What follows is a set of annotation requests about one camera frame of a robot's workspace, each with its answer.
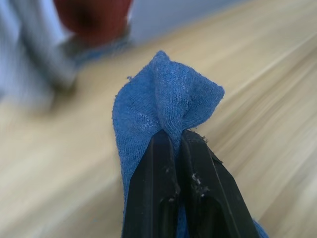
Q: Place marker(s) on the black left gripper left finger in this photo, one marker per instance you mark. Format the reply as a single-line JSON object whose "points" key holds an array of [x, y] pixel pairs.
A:
{"points": [[151, 188]]}

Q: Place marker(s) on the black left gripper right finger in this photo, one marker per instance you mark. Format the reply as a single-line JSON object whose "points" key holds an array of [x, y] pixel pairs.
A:
{"points": [[205, 198]]}

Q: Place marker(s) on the blue knit sock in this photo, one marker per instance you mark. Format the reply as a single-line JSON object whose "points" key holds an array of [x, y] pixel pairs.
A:
{"points": [[153, 104]]}

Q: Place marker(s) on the dark red sock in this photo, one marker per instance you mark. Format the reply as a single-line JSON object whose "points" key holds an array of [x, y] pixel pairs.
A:
{"points": [[92, 17]]}

